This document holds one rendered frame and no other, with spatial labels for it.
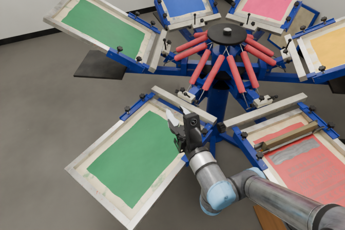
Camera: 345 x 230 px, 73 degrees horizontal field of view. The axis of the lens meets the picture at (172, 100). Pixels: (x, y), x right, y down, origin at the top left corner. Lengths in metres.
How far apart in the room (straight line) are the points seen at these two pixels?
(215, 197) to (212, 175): 0.06
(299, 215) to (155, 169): 1.05
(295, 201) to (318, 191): 1.02
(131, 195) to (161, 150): 0.34
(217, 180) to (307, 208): 0.22
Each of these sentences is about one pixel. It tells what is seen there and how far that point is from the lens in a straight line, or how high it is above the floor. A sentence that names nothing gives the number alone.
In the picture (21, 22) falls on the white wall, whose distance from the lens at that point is 5.19.
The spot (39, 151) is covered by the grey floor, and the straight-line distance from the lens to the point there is 3.17.
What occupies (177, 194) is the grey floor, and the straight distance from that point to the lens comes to 2.48.
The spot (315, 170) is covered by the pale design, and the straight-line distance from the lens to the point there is 1.72.
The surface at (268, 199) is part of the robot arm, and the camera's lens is 0.69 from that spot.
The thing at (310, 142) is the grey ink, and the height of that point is 0.96.
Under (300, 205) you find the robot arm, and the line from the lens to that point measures 0.62.
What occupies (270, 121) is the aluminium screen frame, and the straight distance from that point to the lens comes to 1.78.
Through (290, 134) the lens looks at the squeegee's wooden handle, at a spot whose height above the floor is 1.06.
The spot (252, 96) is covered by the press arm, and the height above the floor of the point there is 1.04.
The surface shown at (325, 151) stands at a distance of 1.83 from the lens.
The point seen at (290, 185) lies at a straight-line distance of 1.60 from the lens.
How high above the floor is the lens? 2.31
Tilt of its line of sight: 47 degrees down
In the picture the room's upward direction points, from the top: 3 degrees counter-clockwise
